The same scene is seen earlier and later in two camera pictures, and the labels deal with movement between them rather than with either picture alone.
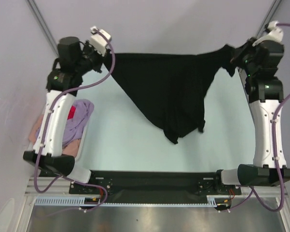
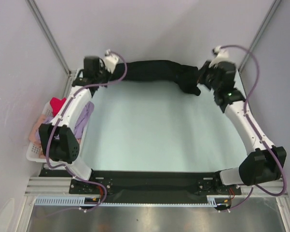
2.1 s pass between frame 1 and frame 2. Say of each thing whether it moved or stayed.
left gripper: moved
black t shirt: moved
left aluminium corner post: stayed
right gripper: moved
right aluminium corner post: stayed
